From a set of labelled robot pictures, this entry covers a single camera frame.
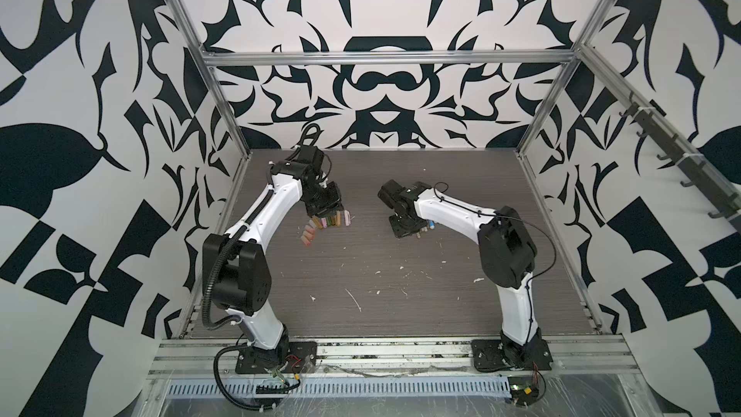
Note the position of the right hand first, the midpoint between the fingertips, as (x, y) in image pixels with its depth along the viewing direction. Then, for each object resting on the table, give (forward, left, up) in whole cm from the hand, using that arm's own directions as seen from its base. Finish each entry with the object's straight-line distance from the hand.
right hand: (404, 225), depth 94 cm
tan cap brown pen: (-1, -5, -4) cm, 6 cm away
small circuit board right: (-43, -26, -5) cm, 51 cm away
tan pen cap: (+4, +29, -3) cm, 29 cm away
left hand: (+1, +20, +11) cm, 23 cm away
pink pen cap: (+3, +27, -3) cm, 27 cm away
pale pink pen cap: (+4, +19, -3) cm, 19 cm away
